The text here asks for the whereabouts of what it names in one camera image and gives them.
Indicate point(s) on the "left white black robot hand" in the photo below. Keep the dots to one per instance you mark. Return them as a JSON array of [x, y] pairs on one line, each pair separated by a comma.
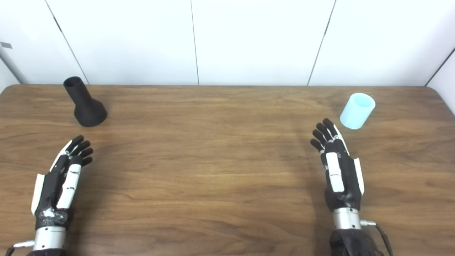
[[49, 188]]

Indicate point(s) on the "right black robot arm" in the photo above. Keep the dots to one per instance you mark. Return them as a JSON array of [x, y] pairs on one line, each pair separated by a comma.
[[350, 241]]

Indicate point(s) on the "black funnel-shaped nozzle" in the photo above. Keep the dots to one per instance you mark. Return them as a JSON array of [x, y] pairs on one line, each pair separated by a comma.
[[87, 110]]

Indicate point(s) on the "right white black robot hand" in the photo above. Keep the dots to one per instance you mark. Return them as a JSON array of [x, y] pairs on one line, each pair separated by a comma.
[[346, 185]]

